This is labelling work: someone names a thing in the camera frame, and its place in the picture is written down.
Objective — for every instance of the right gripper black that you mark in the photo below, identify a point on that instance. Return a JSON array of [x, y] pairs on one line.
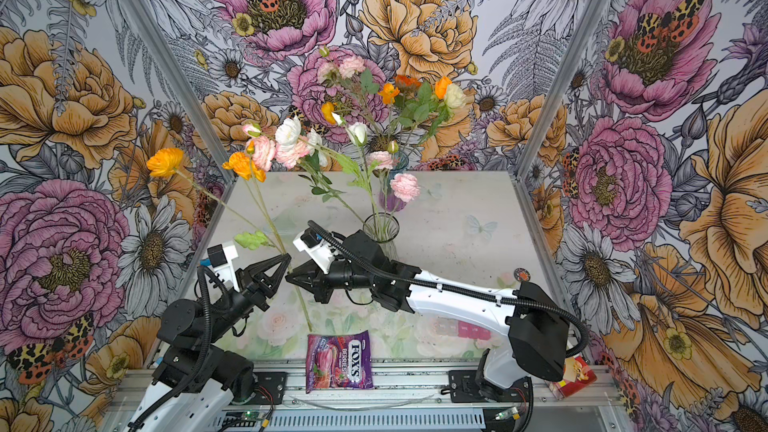
[[325, 279]]

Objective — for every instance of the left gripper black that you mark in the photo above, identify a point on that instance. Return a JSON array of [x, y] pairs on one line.
[[252, 287]]

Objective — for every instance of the clear grey glass vase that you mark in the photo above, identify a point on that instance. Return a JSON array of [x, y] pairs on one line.
[[383, 228]]

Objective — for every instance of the white chrysanthemum spray stem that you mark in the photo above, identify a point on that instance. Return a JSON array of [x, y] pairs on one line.
[[295, 148]]

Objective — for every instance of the blue purple glass vase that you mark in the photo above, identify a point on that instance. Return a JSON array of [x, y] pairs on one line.
[[389, 202]]

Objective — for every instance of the yellow orange poppy stem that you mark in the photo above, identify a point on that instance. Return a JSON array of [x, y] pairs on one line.
[[387, 93]]

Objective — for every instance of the pink carnation flower stem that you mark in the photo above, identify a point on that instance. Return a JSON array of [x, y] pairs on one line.
[[344, 68]]

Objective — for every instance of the orange gerbera flower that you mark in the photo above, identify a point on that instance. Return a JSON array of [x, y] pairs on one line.
[[407, 84]]

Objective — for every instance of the white rose flower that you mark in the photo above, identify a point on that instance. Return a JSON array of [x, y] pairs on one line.
[[457, 100]]

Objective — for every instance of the yellow orange rose flower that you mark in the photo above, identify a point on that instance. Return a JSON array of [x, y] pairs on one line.
[[428, 109]]

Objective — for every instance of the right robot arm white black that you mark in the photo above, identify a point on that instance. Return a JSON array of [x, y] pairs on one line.
[[537, 335]]

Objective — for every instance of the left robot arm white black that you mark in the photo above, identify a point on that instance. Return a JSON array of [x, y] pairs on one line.
[[195, 379]]

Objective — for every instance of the purple Fox's candy bag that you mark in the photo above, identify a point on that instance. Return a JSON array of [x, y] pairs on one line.
[[338, 362]]

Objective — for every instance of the pink white pill organizer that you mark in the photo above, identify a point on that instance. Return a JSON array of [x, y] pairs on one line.
[[461, 329]]

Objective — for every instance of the small round orange token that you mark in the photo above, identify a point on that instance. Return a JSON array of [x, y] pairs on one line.
[[521, 275]]

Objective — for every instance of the red bandage box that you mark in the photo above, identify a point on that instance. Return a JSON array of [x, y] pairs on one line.
[[577, 375]]

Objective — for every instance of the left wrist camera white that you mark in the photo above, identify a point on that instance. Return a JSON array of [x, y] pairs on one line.
[[220, 260]]

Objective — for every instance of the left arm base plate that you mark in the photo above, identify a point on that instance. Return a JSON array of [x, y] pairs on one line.
[[266, 388]]

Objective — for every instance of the aluminium rail front frame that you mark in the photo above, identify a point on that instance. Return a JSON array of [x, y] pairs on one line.
[[411, 395]]

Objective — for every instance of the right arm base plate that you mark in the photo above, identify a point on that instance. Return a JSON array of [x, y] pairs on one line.
[[465, 386]]

